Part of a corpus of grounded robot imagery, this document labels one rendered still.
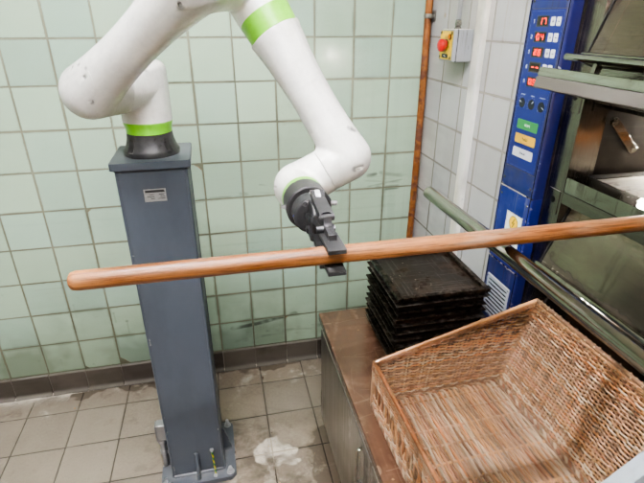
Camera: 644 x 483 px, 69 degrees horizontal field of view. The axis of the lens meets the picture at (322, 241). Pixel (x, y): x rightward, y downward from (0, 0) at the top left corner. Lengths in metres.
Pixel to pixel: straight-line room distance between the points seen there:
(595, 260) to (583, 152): 0.27
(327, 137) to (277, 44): 0.22
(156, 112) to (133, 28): 0.32
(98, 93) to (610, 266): 1.22
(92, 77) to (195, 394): 1.05
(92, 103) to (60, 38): 0.75
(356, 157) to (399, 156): 1.07
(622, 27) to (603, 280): 0.55
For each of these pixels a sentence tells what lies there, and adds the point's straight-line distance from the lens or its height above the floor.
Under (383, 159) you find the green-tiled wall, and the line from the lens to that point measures 2.07.
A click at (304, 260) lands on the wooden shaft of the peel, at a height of 1.19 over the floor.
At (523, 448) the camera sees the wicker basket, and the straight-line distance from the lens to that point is 1.35.
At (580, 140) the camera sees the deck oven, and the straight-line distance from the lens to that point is 1.33.
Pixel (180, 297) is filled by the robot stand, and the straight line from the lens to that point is 1.50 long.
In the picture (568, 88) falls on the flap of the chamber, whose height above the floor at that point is 1.41.
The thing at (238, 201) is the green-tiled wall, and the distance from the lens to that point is 2.00.
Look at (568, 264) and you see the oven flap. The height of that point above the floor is 0.98.
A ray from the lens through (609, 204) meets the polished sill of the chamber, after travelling 1.24.
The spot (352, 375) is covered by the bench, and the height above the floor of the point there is 0.58.
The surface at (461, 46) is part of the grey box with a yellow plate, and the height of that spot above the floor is 1.46.
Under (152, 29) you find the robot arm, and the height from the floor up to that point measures 1.52.
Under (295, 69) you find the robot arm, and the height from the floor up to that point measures 1.44.
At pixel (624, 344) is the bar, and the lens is 0.71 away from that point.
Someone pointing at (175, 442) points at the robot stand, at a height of 0.19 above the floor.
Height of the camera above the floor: 1.54
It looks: 25 degrees down
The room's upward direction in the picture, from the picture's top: straight up
